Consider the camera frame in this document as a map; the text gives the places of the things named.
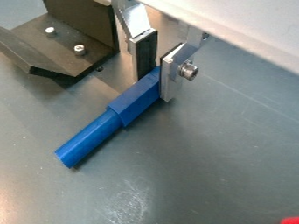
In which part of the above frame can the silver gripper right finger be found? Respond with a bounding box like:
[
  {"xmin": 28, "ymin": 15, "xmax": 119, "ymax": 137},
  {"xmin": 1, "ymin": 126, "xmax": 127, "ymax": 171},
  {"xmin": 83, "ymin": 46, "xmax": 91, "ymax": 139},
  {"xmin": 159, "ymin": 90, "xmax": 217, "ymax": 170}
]
[{"xmin": 160, "ymin": 24, "xmax": 208, "ymax": 102}]

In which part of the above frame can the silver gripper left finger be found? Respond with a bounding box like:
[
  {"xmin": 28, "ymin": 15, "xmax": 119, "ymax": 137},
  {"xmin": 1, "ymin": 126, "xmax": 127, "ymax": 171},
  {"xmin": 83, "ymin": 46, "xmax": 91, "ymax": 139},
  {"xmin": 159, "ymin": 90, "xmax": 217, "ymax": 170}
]
[{"xmin": 111, "ymin": 0, "xmax": 157, "ymax": 79}]

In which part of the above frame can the blue peg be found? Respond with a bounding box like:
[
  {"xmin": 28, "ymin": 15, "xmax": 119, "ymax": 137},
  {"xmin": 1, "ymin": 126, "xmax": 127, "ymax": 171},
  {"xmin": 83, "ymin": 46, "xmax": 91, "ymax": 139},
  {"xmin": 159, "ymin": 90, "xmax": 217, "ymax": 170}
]
[{"xmin": 55, "ymin": 67, "xmax": 160, "ymax": 168}]

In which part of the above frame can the black angled fixture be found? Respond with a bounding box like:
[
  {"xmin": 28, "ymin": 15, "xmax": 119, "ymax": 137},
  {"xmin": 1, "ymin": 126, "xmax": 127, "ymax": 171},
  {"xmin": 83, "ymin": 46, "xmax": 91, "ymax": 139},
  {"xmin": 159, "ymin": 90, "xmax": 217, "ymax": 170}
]
[{"xmin": 0, "ymin": 0, "xmax": 119, "ymax": 83}]

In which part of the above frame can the red peg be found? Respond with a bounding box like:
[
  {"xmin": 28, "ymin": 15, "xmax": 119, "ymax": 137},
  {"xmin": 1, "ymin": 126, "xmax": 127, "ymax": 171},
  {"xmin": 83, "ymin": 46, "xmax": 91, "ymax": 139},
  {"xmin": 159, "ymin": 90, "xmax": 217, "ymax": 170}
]
[{"xmin": 280, "ymin": 216, "xmax": 299, "ymax": 224}]

